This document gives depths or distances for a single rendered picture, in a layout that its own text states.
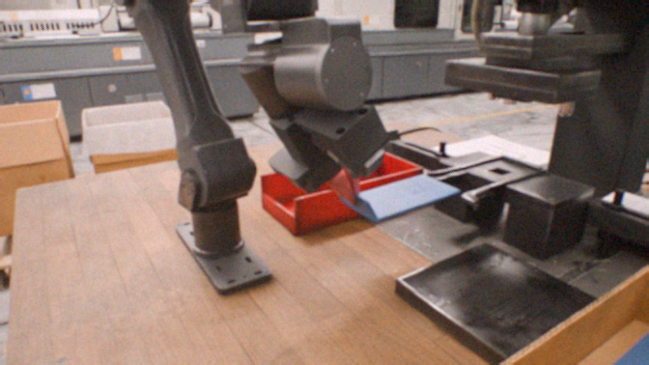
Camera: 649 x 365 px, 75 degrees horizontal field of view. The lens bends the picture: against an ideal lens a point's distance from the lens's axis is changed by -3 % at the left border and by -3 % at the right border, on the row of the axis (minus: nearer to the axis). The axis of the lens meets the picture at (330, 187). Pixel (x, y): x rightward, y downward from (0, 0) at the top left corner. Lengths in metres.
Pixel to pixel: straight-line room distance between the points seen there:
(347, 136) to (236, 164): 0.22
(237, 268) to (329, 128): 0.27
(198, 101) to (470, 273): 0.38
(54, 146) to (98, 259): 1.95
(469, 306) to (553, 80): 0.28
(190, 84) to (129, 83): 4.35
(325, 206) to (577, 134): 0.47
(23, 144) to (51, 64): 2.34
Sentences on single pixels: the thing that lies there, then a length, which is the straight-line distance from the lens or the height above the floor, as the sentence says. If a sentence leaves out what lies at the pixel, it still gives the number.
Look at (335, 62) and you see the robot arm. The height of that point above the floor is 1.17.
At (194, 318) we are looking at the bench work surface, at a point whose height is 0.90.
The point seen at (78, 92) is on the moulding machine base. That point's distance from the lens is 4.90.
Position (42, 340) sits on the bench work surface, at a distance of 0.55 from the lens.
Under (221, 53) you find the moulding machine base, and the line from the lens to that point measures 5.07.
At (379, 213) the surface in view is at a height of 0.99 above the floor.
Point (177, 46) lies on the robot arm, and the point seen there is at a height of 1.17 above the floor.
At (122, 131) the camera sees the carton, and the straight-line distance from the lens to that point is 2.63.
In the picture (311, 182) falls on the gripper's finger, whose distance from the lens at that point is 0.43.
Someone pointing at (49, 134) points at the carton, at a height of 0.65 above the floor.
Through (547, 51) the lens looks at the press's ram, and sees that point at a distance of 0.62.
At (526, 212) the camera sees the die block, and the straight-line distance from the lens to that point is 0.64.
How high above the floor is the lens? 1.21
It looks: 22 degrees down
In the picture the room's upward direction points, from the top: straight up
